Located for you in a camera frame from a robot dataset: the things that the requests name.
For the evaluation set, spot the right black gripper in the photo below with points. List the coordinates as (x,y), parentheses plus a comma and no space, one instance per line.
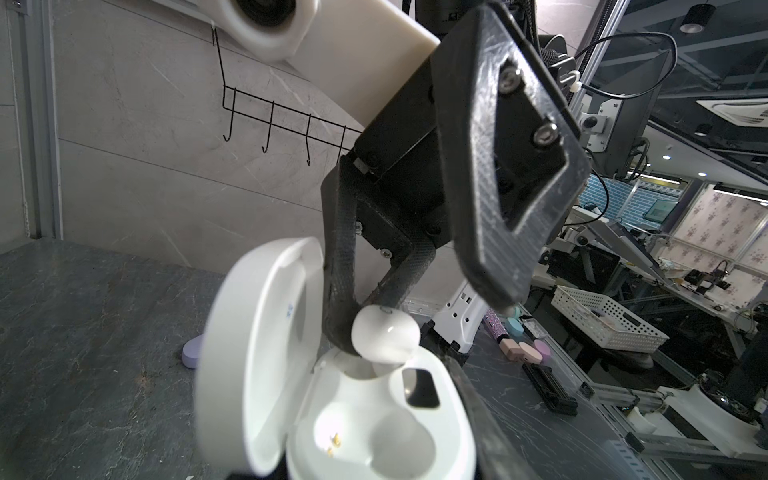
(477,147)

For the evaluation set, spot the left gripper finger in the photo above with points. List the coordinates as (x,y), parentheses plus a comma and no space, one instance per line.
(495,455)

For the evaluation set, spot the white earbud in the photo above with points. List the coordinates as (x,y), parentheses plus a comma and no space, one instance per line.
(385,335)

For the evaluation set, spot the white earbud charging case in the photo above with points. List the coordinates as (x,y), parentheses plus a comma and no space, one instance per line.
(266,396)

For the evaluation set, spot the purple earbud charging case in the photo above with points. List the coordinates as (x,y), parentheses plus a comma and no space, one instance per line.
(191,352)

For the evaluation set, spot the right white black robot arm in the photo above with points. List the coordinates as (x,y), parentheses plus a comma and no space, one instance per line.
(459,315)

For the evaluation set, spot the pink glitter tube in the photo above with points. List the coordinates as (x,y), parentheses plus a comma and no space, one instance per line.
(495,326)

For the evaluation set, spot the white plastic basket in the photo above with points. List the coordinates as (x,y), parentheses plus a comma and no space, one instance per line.
(607,322)

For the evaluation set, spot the black wire hook rack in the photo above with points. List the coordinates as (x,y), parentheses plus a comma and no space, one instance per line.
(276,116)

